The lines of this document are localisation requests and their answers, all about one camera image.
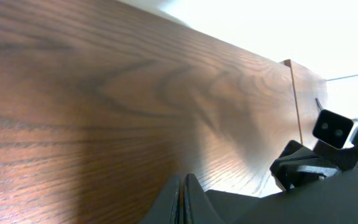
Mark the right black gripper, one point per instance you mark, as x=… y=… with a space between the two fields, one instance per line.
x=298 y=165

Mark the dark green open box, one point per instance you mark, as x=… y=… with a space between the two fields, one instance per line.
x=334 y=200

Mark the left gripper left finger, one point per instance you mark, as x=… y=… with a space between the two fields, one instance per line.
x=166 y=207

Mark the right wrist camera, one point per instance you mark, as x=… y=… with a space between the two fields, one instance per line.
x=335 y=130

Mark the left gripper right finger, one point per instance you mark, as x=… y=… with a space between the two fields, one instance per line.
x=197 y=207

